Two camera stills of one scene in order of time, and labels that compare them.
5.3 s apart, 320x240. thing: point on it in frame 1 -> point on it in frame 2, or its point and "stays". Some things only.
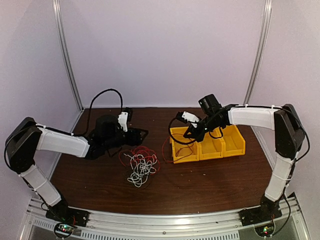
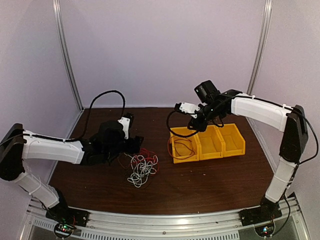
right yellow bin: (234, 144) stays
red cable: (176, 158) -> (180, 148)
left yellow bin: (184, 149) stays
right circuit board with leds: (265, 230) stays
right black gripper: (195, 134) -> (197, 126)
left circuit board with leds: (63, 229) stays
